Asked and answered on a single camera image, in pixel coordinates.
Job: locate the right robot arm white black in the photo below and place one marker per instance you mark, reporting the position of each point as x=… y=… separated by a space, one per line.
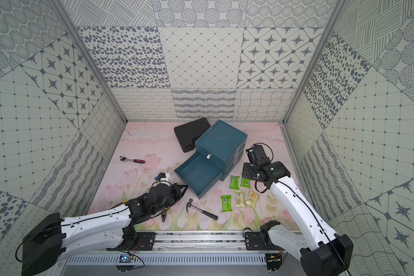
x=319 y=248

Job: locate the black plastic case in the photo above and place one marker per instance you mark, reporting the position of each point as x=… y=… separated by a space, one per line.
x=188 y=133

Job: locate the yellow black pliers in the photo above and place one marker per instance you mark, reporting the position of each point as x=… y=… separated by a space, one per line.
x=163 y=216

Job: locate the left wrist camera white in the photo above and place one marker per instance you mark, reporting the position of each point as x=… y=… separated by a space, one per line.
x=162 y=178

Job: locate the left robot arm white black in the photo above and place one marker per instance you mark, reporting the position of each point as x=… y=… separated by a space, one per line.
x=56 y=238

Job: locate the teal drawer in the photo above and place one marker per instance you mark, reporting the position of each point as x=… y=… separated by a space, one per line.
x=199 y=174

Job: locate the white slotted cable duct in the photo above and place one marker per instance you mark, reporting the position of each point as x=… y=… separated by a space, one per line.
x=164 y=259

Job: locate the yellow cookie packet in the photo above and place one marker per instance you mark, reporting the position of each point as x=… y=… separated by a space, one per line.
x=252 y=199
x=240 y=198

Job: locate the green cookie packet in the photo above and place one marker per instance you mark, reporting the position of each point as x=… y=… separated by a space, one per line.
x=226 y=203
x=234 y=182

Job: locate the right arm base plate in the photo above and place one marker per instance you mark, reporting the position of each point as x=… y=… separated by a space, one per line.
x=259 y=241

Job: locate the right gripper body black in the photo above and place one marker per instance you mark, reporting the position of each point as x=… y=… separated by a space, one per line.
x=250 y=171

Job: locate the teal drawer cabinet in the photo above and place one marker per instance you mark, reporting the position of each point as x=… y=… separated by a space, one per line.
x=222 y=144

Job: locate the black claw hammer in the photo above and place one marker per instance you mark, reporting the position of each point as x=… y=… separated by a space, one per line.
x=189 y=205

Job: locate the green cookie packet barcode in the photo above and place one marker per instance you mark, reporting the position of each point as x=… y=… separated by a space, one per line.
x=245 y=183

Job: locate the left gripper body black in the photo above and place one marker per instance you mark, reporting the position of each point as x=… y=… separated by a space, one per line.
x=174 y=193

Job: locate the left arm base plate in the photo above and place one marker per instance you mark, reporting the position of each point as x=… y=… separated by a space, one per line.
x=143 y=241

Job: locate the red handled ratchet wrench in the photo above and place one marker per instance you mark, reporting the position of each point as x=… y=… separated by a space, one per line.
x=126 y=159

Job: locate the aluminium mounting rail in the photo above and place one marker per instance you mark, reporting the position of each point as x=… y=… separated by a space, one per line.
x=165 y=242

